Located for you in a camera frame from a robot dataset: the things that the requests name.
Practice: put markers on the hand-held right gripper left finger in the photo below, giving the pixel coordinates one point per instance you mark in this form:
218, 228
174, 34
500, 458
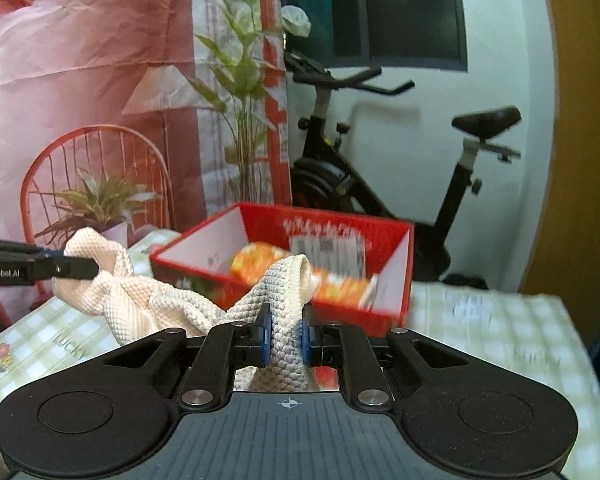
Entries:
263, 332

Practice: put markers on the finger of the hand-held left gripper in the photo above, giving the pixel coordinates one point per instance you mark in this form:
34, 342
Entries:
50, 252
70, 267

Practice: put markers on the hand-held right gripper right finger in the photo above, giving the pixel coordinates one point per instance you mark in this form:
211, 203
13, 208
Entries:
307, 335

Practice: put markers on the orange snack packet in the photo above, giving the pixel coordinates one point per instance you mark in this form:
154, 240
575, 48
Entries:
252, 262

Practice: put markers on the cream waffle towel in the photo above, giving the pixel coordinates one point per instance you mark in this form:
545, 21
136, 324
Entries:
180, 305

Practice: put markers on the red strawberry cardboard box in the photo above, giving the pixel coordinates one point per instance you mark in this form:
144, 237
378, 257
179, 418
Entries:
200, 250

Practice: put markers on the black exercise bike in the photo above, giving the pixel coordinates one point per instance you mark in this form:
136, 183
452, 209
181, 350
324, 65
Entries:
330, 175

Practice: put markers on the checked cartoon tablecloth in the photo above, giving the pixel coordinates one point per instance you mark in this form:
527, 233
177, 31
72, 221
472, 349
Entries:
480, 320

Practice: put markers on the red printed backdrop cloth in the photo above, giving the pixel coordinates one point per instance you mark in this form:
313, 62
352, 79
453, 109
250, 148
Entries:
80, 60

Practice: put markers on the white plastic bag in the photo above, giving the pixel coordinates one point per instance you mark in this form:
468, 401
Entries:
296, 20

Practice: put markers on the wooden door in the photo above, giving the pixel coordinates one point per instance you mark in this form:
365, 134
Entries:
580, 160

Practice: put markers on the dark window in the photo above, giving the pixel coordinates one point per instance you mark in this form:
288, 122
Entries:
405, 10

